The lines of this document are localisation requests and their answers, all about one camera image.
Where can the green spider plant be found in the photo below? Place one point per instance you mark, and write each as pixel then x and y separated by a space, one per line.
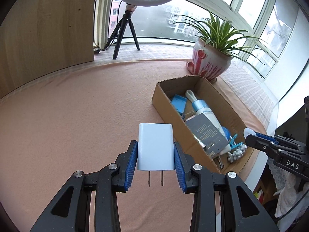
pixel 217 36

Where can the red white flower pot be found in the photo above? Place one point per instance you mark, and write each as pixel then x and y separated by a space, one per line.
pixel 210 62

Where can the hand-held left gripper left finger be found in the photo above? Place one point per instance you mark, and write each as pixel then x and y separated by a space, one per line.
pixel 130 166

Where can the cardboard box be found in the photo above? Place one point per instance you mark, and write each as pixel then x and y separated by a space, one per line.
pixel 169 106

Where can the white lotion bottle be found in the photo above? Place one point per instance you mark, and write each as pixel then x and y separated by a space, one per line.
pixel 207 116

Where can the pink pot saucer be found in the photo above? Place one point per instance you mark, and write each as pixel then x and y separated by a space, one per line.
pixel 189 66

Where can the white lace cloth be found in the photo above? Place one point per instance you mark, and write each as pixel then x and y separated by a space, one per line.
pixel 275 174

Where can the black tripod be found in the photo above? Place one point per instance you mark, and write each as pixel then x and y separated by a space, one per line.
pixel 126 17

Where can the blue round lid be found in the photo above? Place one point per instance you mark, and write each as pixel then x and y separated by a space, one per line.
pixel 227 133

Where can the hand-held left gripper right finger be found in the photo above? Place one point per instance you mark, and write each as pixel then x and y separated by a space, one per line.
pixel 179 169

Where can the white charger plug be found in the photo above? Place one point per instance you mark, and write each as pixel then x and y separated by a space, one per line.
pixel 155 147

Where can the blue clothes clip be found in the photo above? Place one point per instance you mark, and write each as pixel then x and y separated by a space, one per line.
pixel 233 141

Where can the white translucent cap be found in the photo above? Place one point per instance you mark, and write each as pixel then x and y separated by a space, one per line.
pixel 248 133

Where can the blue phone stand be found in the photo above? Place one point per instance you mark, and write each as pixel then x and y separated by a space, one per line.
pixel 179 104

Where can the dark grey card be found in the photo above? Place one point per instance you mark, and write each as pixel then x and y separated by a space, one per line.
pixel 205 130

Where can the person's right hand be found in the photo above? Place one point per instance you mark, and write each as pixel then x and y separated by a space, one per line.
pixel 287 198

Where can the pink felt mat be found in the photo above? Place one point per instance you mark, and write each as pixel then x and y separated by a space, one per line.
pixel 72 125

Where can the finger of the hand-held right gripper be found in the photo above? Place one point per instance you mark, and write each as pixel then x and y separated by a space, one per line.
pixel 265 137
pixel 258 143

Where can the light wooden board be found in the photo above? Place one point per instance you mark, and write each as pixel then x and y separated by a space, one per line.
pixel 48 29

